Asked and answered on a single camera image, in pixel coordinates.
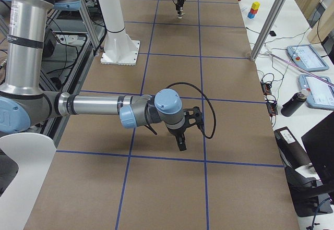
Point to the white PPR valve with handle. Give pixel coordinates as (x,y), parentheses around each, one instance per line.
(180,16)

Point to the stacked coloured blocks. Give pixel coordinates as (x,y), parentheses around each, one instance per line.
(253,10)

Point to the small black box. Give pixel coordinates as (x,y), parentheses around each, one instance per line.
(272,33)

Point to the small black circuit board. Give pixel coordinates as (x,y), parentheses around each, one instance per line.
(266,88)

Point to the black cylindrical bottle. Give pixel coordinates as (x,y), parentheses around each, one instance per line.
(295,102)

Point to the blue teach pendant far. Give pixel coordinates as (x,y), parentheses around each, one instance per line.
(305,57)

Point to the blue teach pendant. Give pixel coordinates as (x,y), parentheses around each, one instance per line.
(305,57)
(321,96)

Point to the black monitor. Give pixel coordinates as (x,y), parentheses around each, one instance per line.
(318,143)

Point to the black office chair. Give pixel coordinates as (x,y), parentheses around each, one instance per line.
(307,192)

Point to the blue teach pendant near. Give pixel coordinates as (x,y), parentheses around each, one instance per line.
(321,96)

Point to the white curved cover panel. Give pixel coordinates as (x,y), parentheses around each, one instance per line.
(33,153)

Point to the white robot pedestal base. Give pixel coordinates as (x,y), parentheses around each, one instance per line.
(119,48)

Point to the aluminium frame post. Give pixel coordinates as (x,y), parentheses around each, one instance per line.
(274,12)

